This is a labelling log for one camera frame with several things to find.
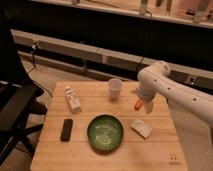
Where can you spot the white paper cup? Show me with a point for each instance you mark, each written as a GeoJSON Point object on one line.
{"type": "Point", "coordinates": [114, 86]}

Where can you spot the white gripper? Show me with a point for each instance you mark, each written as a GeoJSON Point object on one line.
{"type": "Point", "coordinates": [146, 94]}

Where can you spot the white sponge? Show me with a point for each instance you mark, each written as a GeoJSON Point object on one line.
{"type": "Point", "coordinates": [142, 128]}

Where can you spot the black office chair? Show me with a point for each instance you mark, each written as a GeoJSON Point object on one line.
{"type": "Point", "coordinates": [18, 95]}

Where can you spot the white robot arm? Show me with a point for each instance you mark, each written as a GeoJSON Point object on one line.
{"type": "Point", "coordinates": [154, 79]}

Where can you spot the green ceramic bowl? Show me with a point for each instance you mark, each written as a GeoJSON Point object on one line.
{"type": "Point", "coordinates": [105, 133]}

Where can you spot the orange red pepper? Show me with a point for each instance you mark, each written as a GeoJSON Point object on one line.
{"type": "Point", "coordinates": [139, 103]}

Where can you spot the black rectangular block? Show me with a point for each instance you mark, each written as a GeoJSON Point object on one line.
{"type": "Point", "coordinates": [66, 130]}

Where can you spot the white plastic bottle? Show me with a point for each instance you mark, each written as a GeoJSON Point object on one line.
{"type": "Point", "coordinates": [72, 100]}

